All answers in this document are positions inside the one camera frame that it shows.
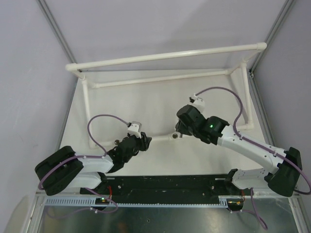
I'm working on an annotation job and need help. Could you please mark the aluminium table frame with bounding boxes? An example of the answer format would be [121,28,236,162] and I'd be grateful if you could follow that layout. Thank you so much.
[26,188,311,233]

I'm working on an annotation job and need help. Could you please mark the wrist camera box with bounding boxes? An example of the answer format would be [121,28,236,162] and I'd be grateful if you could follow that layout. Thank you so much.
[189,95,205,111]
[128,121,142,135]

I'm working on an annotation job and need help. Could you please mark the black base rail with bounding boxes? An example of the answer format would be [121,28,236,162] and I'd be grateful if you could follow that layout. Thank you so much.
[94,174,250,205]

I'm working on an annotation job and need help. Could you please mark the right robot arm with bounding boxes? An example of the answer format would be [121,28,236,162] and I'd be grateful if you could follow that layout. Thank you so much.
[175,105,302,197]

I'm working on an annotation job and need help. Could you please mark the white PVC pipe frame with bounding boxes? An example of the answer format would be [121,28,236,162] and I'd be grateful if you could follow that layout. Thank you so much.
[60,42,267,152]

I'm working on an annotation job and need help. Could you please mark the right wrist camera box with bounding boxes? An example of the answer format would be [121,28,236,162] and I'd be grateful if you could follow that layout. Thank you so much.
[189,95,205,111]

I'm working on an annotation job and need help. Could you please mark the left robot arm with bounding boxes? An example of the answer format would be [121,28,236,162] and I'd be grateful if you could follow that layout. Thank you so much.
[35,132,152,196]

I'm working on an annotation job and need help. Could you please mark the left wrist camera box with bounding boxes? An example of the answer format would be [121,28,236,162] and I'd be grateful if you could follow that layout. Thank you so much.
[128,121,142,135]

